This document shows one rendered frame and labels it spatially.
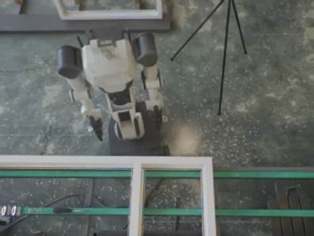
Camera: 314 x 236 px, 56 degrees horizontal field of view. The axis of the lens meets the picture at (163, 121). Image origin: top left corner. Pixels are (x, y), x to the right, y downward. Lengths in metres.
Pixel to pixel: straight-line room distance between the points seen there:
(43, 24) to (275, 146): 2.83
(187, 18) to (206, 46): 0.44
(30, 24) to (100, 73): 2.34
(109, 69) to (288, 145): 1.94
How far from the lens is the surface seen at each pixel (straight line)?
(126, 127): 2.08
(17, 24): 3.90
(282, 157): 2.92
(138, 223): 1.72
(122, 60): 1.56
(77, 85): 1.78
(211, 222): 1.70
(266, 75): 3.26
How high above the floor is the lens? 2.62
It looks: 66 degrees down
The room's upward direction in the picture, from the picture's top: 4 degrees counter-clockwise
